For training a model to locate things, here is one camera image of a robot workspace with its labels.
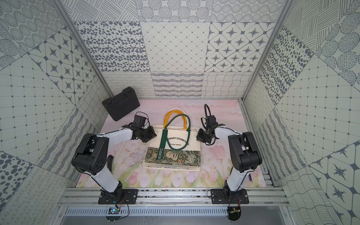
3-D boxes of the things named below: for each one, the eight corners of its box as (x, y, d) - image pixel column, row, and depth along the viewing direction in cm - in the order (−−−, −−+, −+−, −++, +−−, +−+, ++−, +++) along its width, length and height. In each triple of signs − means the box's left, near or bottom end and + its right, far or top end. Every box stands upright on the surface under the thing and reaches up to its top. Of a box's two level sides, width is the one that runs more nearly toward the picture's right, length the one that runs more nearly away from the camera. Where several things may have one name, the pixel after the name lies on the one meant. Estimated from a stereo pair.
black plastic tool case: (112, 118, 110) (101, 101, 95) (137, 103, 121) (130, 85, 106) (120, 126, 105) (109, 110, 90) (144, 109, 116) (139, 92, 101)
